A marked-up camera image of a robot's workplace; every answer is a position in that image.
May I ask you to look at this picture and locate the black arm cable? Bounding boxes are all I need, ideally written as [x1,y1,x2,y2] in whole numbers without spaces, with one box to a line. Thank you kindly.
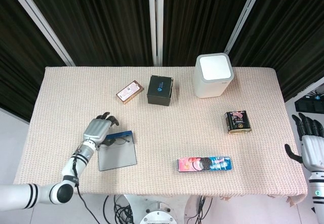
[74,183,98,224]

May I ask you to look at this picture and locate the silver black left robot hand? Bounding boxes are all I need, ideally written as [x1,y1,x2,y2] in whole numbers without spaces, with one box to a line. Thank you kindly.
[83,111,120,150]

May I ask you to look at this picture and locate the beige woven tablecloth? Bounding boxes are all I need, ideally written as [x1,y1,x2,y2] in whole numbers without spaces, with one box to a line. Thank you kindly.
[12,66,309,208]

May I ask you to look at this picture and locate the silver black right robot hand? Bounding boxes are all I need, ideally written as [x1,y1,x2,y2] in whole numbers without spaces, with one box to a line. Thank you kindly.
[285,113,324,173]

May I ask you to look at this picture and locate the black equipment case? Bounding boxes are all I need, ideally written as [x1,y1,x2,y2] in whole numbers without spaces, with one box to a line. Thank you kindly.
[294,94,324,113]

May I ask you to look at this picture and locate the black pleated curtain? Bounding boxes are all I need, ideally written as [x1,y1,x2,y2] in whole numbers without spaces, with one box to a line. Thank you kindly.
[0,0,324,123]

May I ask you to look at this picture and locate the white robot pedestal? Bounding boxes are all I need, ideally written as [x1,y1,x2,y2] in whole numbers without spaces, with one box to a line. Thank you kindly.
[125,195,200,224]

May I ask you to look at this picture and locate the white frame post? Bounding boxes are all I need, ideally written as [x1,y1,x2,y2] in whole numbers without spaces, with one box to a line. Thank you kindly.
[5,0,75,66]
[148,0,165,67]
[224,0,266,55]

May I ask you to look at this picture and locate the white square trash bin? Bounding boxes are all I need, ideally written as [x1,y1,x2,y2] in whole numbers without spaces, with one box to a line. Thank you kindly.
[193,52,234,99]

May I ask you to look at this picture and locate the black cable bundle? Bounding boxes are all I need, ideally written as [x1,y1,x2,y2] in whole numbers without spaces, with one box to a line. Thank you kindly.
[103,195,137,224]
[194,195,214,224]

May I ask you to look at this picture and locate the red gold flat box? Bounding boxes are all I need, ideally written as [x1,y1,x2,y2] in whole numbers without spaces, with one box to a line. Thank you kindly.
[115,80,144,106]

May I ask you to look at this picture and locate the blue pink cookie box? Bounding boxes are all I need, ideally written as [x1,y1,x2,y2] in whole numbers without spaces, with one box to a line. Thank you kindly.
[177,155,233,173]

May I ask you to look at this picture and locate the black gold meat tin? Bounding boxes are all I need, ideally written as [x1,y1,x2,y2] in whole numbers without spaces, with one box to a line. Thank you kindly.
[224,110,253,135]

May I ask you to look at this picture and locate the black wire-frame eyeglasses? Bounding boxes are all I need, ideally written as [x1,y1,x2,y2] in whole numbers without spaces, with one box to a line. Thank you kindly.
[100,136,132,148]

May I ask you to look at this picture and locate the dark blue glasses case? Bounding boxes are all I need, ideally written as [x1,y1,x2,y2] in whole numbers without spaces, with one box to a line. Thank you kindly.
[97,130,138,172]

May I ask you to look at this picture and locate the black cube cardboard box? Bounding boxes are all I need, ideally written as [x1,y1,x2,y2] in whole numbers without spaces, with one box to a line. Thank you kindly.
[147,75,174,107]

